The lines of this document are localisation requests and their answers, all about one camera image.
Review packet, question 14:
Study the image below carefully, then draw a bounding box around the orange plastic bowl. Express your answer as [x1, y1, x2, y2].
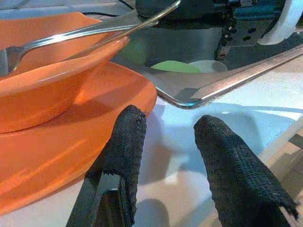
[0, 11, 131, 133]

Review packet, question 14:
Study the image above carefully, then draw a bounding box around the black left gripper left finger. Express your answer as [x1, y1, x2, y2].
[66, 105, 148, 227]

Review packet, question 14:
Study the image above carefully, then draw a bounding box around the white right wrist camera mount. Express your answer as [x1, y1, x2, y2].
[257, 0, 303, 45]

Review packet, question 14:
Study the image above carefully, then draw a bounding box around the white bowl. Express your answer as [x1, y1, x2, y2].
[189, 60, 228, 73]

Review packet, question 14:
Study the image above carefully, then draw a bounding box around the stainless steel sink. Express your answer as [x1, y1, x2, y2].
[110, 0, 303, 109]

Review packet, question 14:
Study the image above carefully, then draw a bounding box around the orange plastic plate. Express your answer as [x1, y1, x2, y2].
[0, 61, 158, 217]

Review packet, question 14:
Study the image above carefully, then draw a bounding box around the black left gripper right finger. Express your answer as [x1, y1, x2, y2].
[193, 115, 301, 227]

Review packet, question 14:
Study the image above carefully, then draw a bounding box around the green plate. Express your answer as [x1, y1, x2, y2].
[150, 60, 202, 74]

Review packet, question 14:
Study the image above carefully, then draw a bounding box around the silver metal fork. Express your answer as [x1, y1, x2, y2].
[0, 9, 159, 78]

